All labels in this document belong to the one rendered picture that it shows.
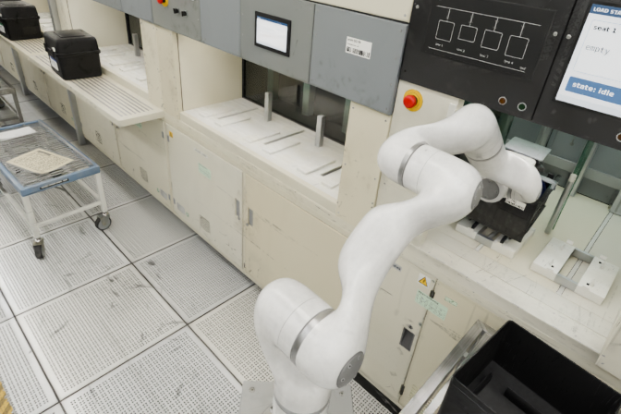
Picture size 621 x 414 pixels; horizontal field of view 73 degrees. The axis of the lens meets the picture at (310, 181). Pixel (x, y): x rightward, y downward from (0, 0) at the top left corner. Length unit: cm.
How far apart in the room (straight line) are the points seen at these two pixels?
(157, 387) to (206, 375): 21
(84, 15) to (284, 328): 326
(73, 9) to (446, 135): 320
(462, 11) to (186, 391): 181
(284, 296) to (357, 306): 14
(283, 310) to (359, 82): 85
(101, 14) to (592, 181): 339
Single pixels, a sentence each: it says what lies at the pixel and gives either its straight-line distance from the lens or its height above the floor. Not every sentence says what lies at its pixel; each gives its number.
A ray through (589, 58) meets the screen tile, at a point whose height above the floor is 157.
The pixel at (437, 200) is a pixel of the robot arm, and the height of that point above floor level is 136.
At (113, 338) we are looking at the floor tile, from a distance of 237.
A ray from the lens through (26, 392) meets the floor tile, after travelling 232.
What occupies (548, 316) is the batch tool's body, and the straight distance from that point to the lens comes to 145.
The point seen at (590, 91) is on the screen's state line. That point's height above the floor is 151.
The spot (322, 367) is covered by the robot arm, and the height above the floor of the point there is 115.
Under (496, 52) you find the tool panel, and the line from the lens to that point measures 120.
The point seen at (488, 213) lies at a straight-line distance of 155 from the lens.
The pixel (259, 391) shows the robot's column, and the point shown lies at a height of 76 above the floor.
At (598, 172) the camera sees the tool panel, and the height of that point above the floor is 100.
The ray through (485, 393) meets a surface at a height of 77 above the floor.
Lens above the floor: 176
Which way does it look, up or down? 31 degrees down
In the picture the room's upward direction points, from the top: 5 degrees clockwise
